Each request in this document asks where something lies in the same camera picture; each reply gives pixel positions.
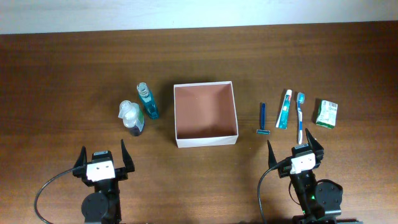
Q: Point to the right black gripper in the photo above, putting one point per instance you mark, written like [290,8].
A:
[283,167]

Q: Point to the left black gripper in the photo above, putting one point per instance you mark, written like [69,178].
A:
[122,173]

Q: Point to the white teal toothpaste tube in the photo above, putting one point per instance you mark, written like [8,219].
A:
[282,120]

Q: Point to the blue disposable razor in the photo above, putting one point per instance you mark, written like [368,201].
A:
[262,120]

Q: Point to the green white soap packet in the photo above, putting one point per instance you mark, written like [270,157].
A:
[327,112]

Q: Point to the clear purple sanitizer bottle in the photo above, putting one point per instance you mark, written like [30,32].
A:
[132,117]

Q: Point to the blue white toothbrush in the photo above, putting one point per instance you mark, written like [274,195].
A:
[300,101]

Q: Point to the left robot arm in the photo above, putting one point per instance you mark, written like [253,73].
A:
[103,205]

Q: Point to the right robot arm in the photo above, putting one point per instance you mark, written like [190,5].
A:
[319,200]

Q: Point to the white cardboard box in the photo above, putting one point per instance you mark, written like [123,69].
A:
[205,114]

